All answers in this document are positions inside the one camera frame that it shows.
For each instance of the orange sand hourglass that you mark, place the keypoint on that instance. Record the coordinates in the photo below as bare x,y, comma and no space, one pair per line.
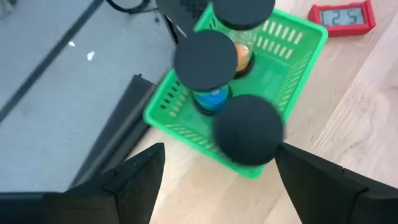
242,12

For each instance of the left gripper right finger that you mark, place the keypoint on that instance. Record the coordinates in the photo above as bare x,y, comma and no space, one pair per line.
335,199

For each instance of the green plastic basket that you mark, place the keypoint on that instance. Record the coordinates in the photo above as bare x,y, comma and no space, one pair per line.
270,81

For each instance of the black aluminium table frame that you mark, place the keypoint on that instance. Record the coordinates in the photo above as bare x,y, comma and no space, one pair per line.
124,124

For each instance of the blue sand hourglass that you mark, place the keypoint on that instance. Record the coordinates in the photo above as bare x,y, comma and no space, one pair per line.
205,59

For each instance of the white sand hourglass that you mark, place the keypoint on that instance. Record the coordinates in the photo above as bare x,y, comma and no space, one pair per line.
248,129

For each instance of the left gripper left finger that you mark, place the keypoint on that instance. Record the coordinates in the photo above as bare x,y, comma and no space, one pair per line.
93,205

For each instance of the white paper scrap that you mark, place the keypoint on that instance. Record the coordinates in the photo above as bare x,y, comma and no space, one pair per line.
71,43
90,56

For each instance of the black perforated floor mat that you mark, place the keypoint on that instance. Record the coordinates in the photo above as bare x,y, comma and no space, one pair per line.
174,9

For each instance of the red small digital clock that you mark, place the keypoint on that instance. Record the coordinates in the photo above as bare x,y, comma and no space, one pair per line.
342,17

